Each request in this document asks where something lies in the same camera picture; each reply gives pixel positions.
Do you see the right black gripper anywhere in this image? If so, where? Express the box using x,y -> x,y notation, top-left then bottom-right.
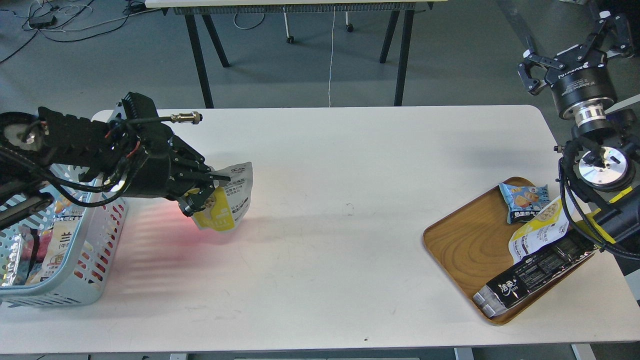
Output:
517,11 -> 636,121

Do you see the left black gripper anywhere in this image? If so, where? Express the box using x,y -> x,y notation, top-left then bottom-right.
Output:
102,92 -> 231,217

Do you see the yellow white snack pouch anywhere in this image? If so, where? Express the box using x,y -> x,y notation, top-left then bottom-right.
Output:
508,197 -> 570,265
190,161 -> 253,232

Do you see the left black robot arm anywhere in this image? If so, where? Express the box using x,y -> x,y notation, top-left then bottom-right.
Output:
1,92 -> 231,230

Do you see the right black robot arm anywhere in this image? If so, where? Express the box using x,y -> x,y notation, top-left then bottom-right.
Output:
518,11 -> 640,261

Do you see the light blue plastic basket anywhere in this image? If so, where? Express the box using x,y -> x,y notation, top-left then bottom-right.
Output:
1,184 -> 128,306

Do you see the blue snack packet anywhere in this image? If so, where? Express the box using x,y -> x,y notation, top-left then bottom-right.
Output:
498,182 -> 550,224

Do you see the yellow cartoon face snack packet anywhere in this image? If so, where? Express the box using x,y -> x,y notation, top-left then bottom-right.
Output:
577,186 -> 639,253

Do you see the black long snack package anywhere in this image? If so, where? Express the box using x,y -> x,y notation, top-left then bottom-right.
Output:
471,230 -> 597,318

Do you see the black legged background table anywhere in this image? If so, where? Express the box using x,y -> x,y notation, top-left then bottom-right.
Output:
145,0 -> 448,109

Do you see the wooden tray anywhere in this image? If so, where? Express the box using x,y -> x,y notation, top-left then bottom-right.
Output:
423,186 -> 596,325

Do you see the white hanging cable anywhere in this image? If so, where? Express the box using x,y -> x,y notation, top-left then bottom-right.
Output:
327,10 -> 336,108

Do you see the floor cables and power adapter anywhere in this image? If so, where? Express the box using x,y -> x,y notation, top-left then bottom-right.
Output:
0,0 -> 151,65

